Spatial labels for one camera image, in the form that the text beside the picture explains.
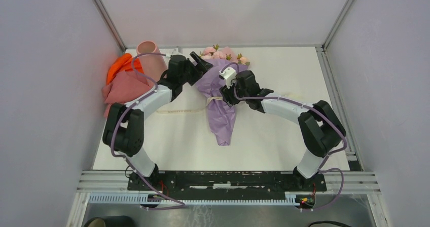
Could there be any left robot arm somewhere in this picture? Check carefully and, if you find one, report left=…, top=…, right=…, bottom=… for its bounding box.
left=102, top=52, right=214, bottom=190

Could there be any black round object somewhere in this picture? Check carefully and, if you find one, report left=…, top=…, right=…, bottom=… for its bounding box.
left=83, top=215, right=136, bottom=227

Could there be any pink cylindrical vase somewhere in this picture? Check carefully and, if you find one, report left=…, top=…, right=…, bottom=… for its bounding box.
left=136, top=41, right=168, bottom=82

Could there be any black floor cable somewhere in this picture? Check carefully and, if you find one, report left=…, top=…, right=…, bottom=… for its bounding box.
left=307, top=220, right=353, bottom=227

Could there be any pink cloth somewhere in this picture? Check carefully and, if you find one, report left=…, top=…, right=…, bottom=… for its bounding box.
left=101, top=71, right=153, bottom=118

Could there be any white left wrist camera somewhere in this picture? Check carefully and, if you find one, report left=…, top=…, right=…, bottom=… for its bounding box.
left=166, top=47, right=182, bottom=58

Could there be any cream printed ribbon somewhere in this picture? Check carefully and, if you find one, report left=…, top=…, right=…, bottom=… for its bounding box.
left=156, top=93, right=303, bottom=116

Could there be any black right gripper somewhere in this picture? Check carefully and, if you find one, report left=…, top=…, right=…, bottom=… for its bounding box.
left=219, top=77, right=248, bottom=107

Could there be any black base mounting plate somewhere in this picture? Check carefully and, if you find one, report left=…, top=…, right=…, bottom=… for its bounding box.
left=127, top=171, right=327, bottom=201

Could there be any orange cloth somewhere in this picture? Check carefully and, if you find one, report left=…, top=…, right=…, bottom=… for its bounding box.
left=105, top=53, right=137, bottom=85

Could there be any purple paper flower bouquet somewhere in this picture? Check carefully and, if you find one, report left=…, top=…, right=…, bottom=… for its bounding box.
left=194, top=45, right=249, bottom=146

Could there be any white slotted cable duct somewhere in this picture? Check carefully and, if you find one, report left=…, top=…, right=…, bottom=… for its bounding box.
left=88, top=192, right=315, bottom=207

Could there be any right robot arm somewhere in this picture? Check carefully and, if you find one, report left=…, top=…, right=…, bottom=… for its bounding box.
left=219, top=67, right=347, bottom=191

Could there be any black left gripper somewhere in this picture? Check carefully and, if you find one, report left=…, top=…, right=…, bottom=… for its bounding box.
left=180, top=52, right=213, bottom=86

